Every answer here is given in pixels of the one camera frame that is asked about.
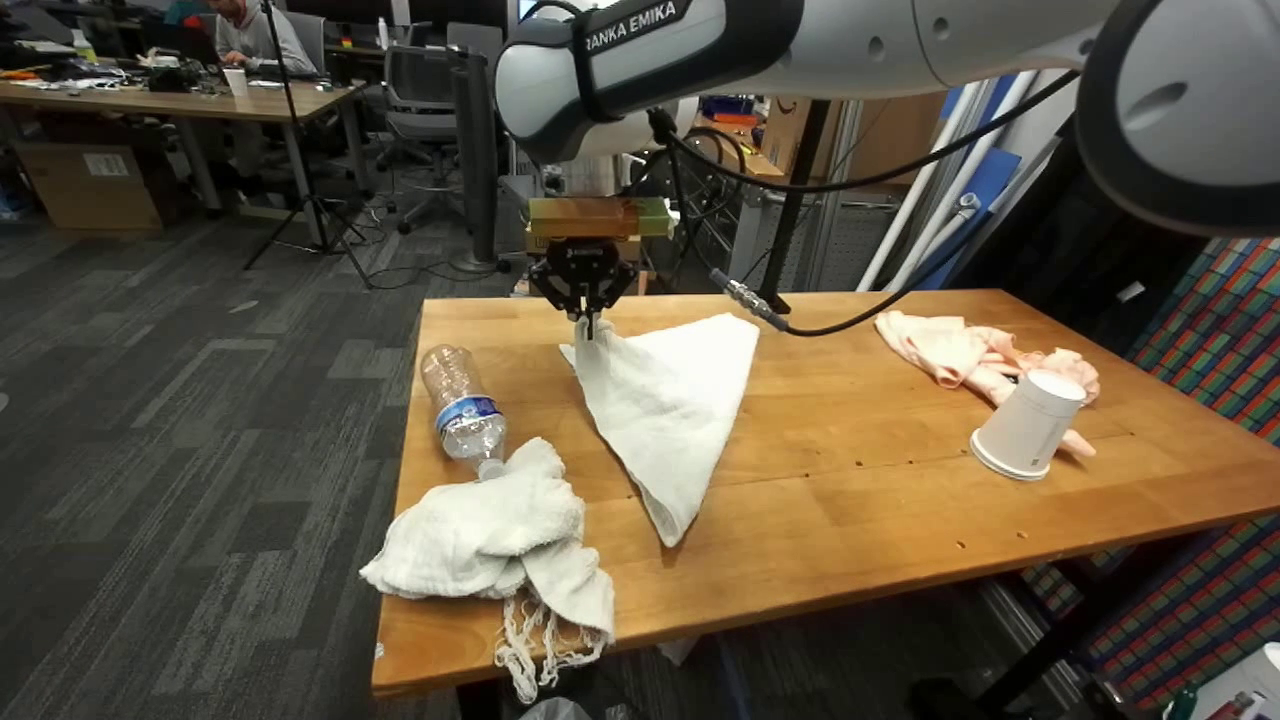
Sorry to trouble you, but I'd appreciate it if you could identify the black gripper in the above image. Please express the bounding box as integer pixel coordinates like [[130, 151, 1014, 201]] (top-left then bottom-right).
[[524, 240, 642, 345]]

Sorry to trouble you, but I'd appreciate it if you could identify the white towel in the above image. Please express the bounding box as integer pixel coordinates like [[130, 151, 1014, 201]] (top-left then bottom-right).
[[558, 308, 764, 551]]

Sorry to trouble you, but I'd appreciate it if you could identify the clear plastic water bottle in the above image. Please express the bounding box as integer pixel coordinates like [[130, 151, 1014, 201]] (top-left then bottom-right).
[[416, 345, 511, 472]]

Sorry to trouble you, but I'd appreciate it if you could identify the crumpled white rag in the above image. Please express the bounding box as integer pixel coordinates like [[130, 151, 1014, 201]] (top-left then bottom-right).
[[357, 435, 619, 640]]

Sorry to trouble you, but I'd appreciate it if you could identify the grey office chair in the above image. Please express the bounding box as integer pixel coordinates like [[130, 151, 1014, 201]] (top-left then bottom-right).
[[376, 42, 473, 230]]

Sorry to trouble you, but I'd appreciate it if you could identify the large cardboard box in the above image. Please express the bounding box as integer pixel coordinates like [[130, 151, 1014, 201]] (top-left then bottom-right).
[[835, 91, 940, 193]]

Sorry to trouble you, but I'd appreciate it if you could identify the pink cloth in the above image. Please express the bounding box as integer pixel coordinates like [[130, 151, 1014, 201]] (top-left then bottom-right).
[[874, 308, 1109, 468]]

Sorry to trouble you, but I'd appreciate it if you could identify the white metal beam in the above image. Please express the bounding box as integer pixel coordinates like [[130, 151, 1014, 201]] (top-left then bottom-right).
[[853, 73, 1044, 297]]

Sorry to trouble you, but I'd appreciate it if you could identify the black tripod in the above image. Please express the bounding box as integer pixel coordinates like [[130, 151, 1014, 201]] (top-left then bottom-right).
[[239, 0, 382, 293]]

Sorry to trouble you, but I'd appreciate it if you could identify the blue panel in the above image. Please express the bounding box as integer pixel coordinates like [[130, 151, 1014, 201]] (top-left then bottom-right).
[[918, 74, 1033, 293]]

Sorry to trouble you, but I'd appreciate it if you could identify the seated person grey shirt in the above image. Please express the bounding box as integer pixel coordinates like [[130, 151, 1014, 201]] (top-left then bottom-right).
[[214, 0, 325, 74]]

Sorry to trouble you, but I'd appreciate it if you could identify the white paper cup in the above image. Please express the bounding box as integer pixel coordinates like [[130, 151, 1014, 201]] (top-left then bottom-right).
[[967, 369, 1094, 485]]

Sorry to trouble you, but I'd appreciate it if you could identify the long wooden office desk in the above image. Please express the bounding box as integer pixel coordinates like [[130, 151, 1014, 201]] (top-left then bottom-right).
[[0, 74, 373, 250]]

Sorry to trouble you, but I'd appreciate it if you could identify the cardboard box with label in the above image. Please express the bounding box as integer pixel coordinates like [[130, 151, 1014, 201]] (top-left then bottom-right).
[[13, 135, 171, 242]]

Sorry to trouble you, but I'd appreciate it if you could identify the black table leg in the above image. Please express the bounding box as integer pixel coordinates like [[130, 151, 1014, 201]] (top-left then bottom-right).
[[911, 537, 1175, 720]]

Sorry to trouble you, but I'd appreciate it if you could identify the plaid striped fabric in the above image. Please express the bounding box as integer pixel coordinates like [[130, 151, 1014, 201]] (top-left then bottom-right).
[[1065, 236, 1280, 717]]

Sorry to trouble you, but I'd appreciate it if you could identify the yellow-green wrist camera box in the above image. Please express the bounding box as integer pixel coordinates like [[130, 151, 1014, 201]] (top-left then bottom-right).
[[519, 193, 681, 254]]

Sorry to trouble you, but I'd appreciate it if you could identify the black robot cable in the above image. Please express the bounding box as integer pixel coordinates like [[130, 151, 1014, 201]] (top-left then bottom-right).
[[707, 261, 972, 339], [644, 69, 1086, 201]]

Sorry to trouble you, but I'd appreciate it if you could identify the dark vertical post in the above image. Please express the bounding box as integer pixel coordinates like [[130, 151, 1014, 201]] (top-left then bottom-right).
[[453, 42, 499, 272]]

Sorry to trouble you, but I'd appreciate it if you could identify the black camera stand pole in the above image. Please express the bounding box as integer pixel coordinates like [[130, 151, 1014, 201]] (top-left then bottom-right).
[[741, 96, 835, 318]]

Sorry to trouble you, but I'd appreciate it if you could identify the white string mesh bag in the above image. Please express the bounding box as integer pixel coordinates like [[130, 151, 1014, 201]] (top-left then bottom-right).
[[494, 592, 612, 706]]

